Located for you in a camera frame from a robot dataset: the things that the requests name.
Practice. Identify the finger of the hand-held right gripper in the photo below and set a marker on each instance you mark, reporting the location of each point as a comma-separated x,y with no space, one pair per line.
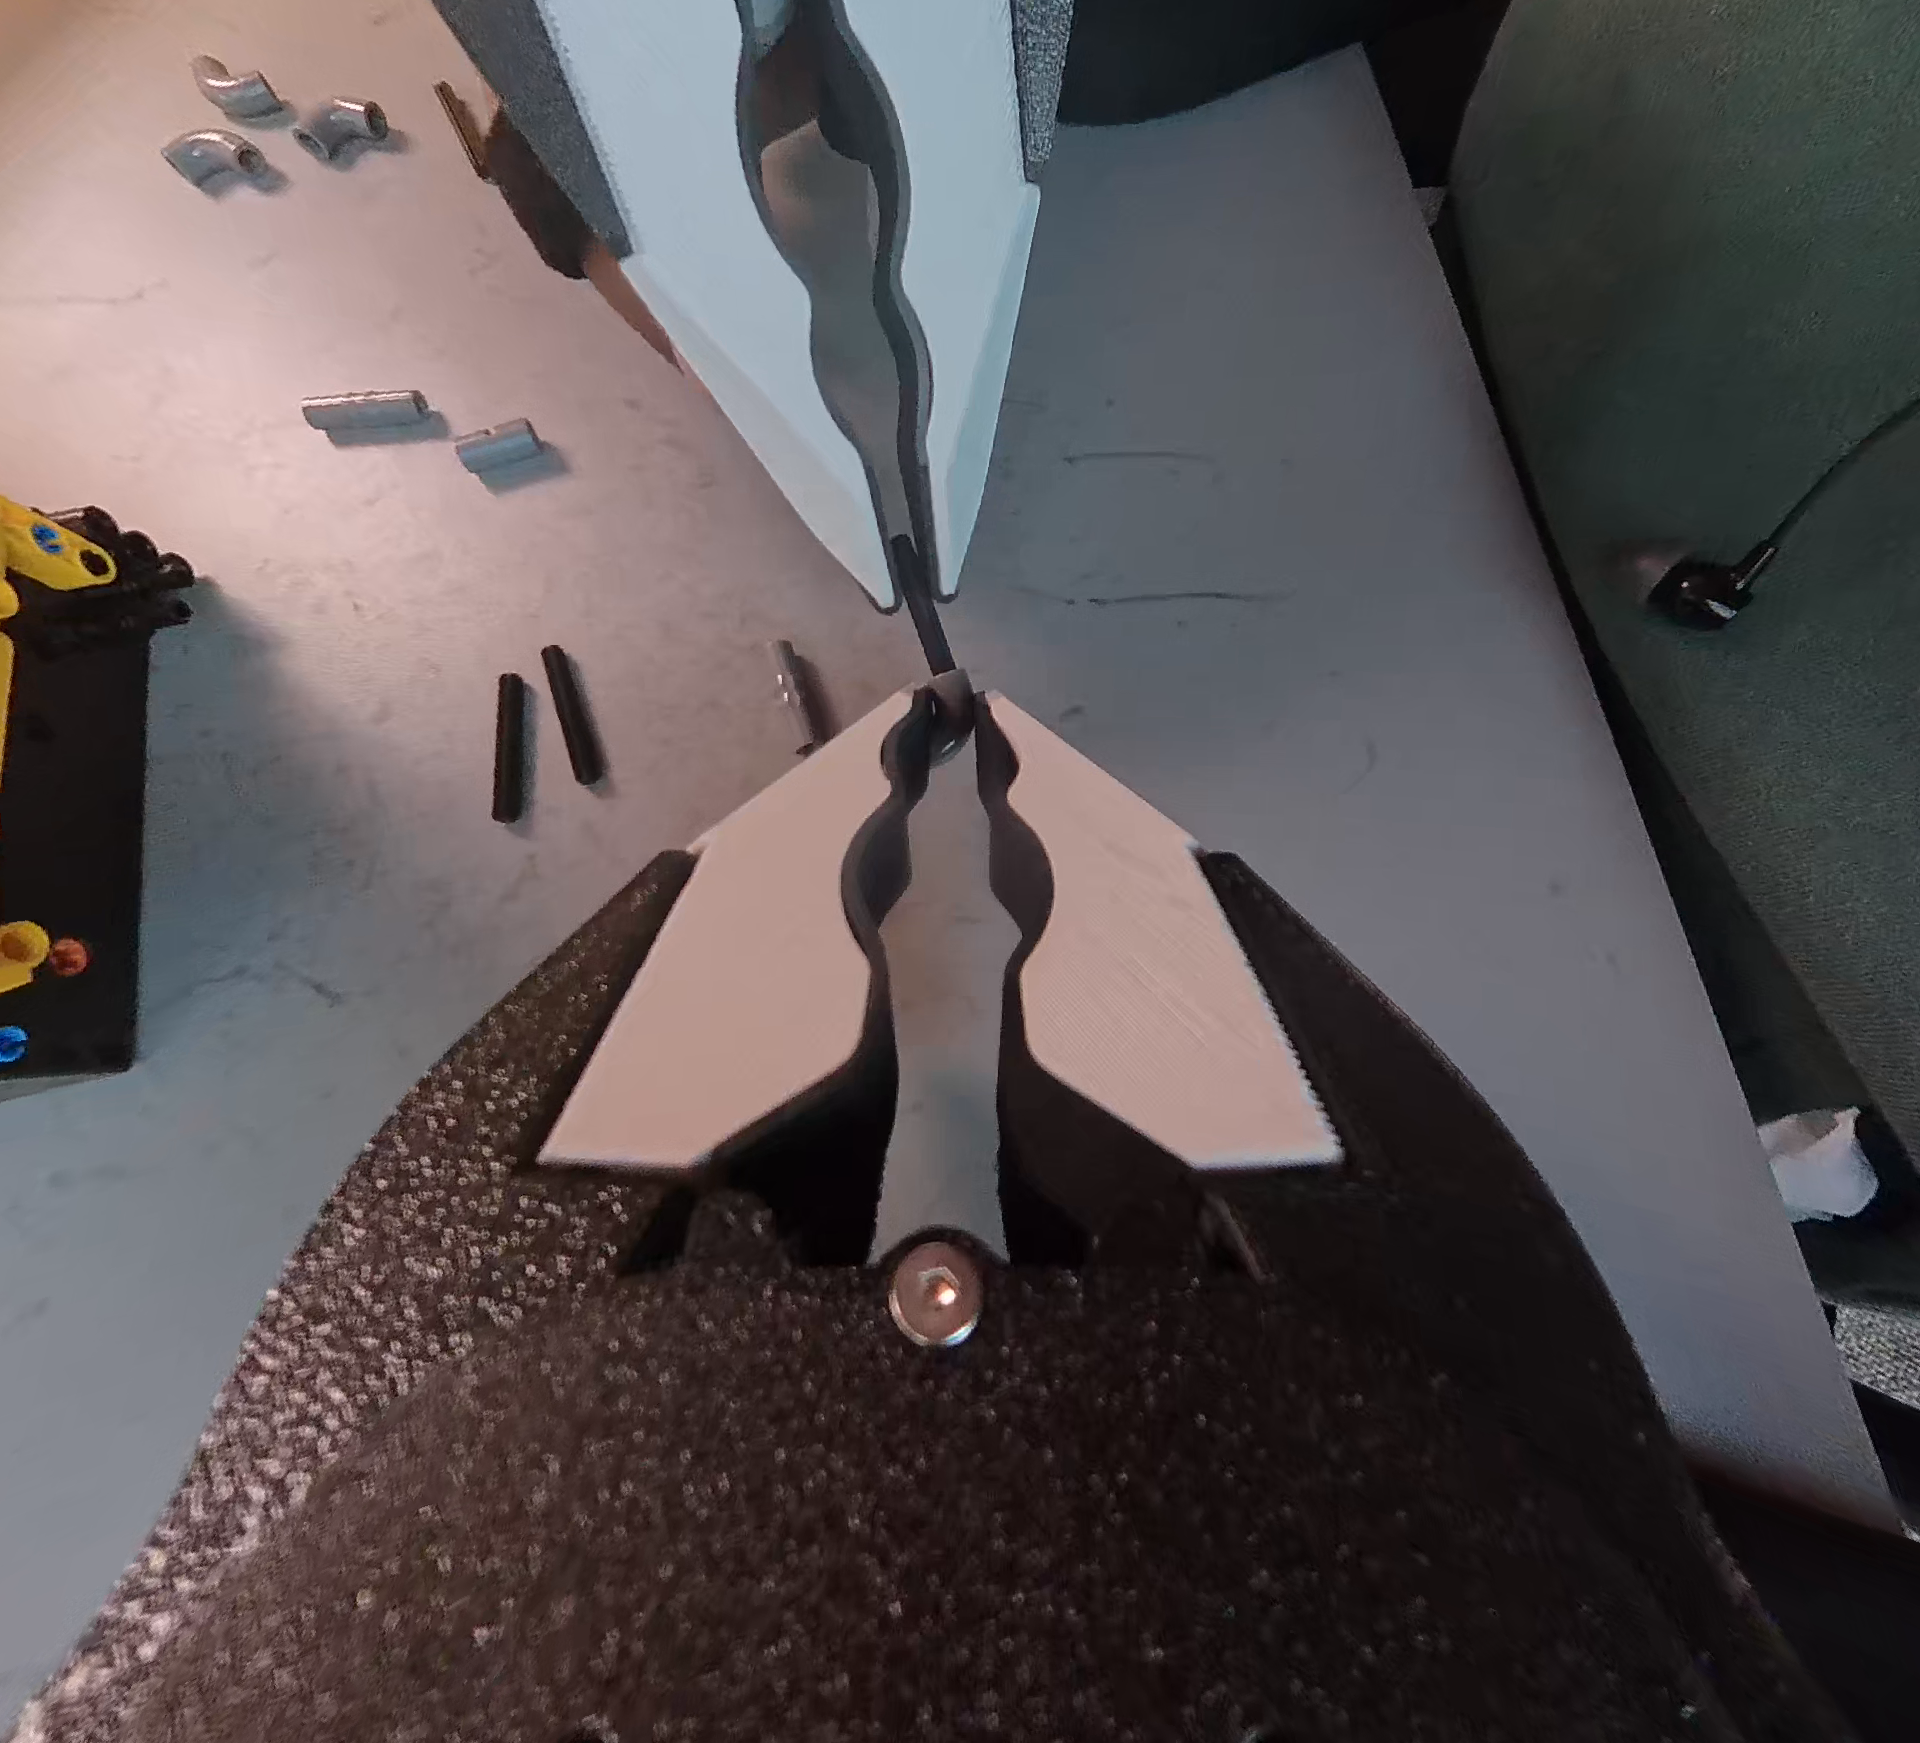
960,123
645,95

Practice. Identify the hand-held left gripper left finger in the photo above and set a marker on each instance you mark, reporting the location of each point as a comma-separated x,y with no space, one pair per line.
722,1024

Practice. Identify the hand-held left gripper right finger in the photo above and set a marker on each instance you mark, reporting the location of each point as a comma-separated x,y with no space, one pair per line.
1172,1024

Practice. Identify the yellow lego robot model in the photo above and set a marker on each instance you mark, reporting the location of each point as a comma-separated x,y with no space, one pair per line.
68,798

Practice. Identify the person's right hand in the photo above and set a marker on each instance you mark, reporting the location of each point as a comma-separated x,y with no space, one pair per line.
638,310

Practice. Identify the white crumpled tissue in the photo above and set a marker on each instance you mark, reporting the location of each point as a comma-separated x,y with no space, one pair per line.
1823,1158

